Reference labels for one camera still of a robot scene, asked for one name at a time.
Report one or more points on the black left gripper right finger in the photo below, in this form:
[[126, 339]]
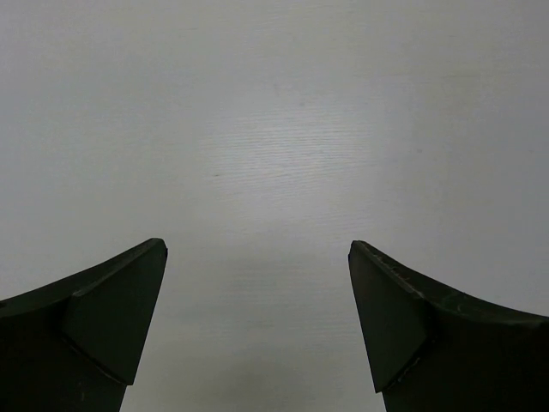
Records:
[[434, 348]]

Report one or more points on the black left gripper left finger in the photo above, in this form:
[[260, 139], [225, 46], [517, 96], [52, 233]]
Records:
[[76, 344]]

